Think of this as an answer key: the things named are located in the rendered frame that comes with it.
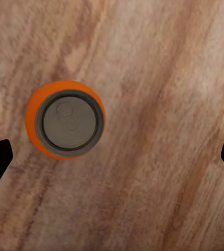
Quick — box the can of soda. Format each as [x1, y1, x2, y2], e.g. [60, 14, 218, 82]
[25, 80, 106, 159]

